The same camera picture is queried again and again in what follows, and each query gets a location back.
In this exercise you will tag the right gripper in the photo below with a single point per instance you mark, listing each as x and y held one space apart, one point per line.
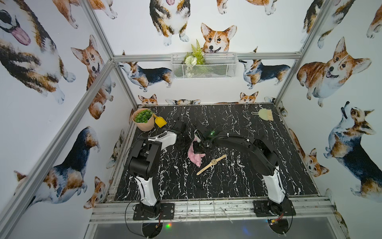
196 150

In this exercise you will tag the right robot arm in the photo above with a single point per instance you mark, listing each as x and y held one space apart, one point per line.
261 154

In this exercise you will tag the terracotta pot green plant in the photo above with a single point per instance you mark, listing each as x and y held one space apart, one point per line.
144 119

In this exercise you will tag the white wire wall basket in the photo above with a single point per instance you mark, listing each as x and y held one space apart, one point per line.
209 66

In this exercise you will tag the green fern white flower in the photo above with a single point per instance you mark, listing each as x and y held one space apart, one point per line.
194 56

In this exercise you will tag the yellow toy shovel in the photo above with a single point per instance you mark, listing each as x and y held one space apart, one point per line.
159 121

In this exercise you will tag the beige hand brush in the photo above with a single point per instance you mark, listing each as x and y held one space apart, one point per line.
264 114

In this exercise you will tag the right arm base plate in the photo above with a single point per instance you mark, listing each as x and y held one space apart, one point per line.
268 208

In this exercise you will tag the aluminium front rail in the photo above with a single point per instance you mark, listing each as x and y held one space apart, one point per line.
209 210

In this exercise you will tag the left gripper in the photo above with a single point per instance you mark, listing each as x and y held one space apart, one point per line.
183 135

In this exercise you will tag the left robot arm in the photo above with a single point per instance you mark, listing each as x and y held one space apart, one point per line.
144 158

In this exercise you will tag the pink cloth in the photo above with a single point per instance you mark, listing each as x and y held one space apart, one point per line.
195 158

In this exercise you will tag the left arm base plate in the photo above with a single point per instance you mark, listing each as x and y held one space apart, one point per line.
163 211

